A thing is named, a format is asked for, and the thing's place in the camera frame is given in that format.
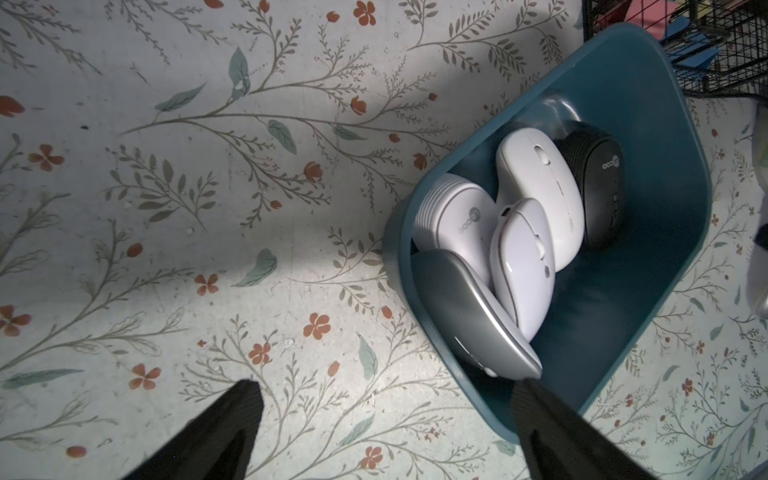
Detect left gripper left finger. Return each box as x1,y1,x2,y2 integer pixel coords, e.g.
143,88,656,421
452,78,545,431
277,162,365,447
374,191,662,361
127,380,264,480

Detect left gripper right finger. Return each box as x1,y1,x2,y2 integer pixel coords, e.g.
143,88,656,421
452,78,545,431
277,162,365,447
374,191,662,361
510,379,653,480

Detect silver grey slim mouse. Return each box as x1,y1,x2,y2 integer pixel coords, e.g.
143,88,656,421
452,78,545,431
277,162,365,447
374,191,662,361
411,249,543,381

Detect white small mouse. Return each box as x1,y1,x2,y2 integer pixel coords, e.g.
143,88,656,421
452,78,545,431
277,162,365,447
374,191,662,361
490,198,556,341

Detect white ribbed logo mouse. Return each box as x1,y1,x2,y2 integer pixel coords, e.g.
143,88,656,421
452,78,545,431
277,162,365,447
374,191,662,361
412,173,498,287

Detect white scroll wheel mouse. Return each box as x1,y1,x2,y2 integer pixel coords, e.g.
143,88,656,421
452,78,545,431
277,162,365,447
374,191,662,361
496,127,585,272

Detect black ribbed logo mouse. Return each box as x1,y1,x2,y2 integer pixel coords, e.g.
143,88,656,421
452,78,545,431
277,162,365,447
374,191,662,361
555,122,626,249

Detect teal plastic storage box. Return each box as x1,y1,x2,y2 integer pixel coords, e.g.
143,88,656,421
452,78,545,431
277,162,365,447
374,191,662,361
382,23,712,443

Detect black wire desk organizer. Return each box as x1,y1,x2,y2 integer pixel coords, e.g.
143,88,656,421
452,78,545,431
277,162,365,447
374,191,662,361
581,0,767,104

